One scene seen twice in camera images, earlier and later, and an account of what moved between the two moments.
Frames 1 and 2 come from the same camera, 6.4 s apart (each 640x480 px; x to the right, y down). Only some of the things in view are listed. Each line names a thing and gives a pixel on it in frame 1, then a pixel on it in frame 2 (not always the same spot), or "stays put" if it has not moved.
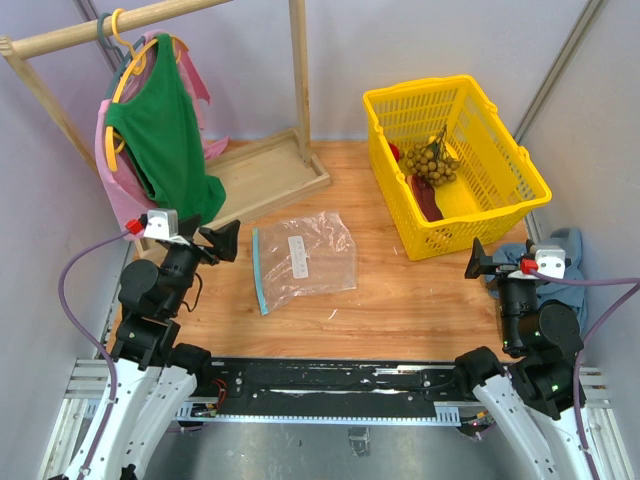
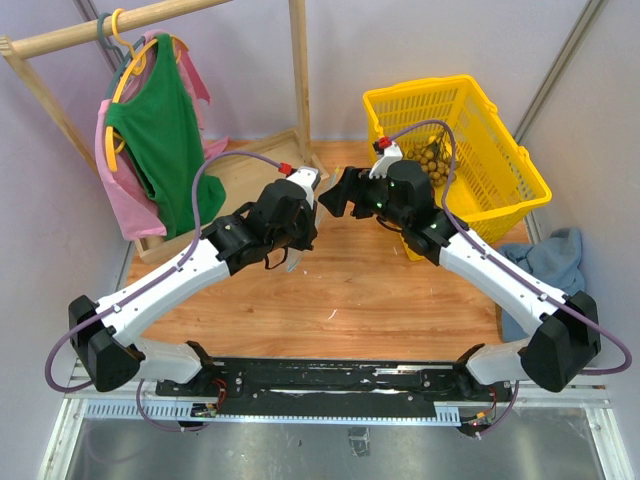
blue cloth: x=571 y=240 stays put
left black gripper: x=224 y=240 to x=309 y=236
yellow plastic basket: x=451 y=167 stays put
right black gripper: x=479 y=262 to x=351 y=187
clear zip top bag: x=301 y=256 to x=295 y=255
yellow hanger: x=137 y=63 stays put
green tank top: x=159 y=123 stays put
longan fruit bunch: x=432 y=161 stays put
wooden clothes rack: x=255 y=171 stays put
